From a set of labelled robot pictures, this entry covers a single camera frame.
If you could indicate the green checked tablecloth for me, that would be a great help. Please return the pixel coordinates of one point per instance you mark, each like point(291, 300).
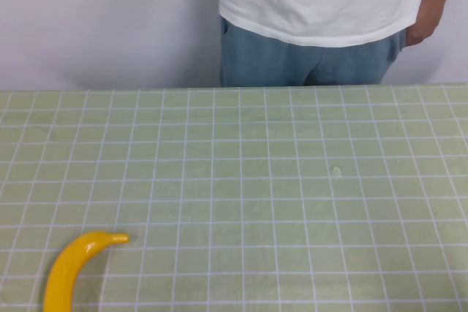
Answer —
point(256, 180)

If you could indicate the yellow plastic banana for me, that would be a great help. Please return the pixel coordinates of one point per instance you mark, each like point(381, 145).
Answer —
point(66, 272)

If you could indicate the person's left hand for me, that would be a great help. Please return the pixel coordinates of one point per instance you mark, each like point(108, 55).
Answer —
point(424, 29)

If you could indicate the blue jeans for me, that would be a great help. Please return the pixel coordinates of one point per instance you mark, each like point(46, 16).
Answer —
point(270, 60)

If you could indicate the white t-shirt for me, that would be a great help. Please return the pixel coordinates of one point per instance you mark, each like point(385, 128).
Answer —
point(314, 5)

